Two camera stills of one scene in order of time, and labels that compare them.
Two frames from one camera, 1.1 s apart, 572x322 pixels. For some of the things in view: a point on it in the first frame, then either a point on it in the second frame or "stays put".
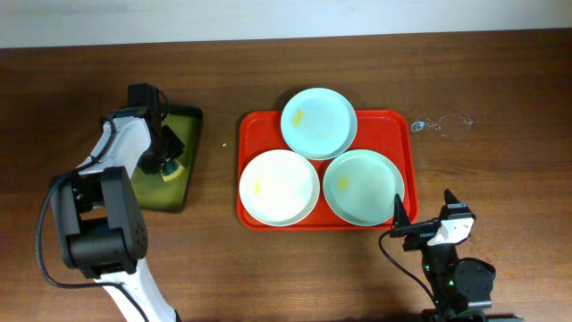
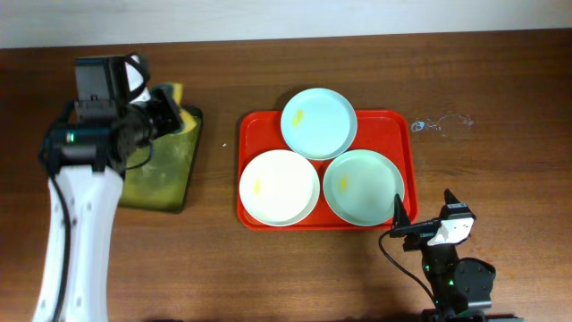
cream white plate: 279,188 stays put
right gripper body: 415,236 stays put
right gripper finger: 450,198 stays put
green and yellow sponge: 172,169 to 174,91
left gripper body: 167,149 to 167,113
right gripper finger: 400,216 stays put
